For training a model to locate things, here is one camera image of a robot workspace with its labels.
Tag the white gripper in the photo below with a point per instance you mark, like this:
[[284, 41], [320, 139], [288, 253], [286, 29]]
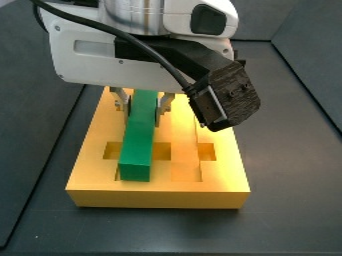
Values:
[[88, 58]]

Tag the long green block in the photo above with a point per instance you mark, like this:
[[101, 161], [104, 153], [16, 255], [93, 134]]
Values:
[[136, 149]]

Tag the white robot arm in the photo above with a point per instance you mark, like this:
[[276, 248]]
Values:
[[161, 45]]

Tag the yellow slotted board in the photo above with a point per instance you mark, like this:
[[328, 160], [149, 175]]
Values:
[[196, 170]]

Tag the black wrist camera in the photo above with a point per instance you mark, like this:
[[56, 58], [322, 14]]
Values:
[[223, 98]]

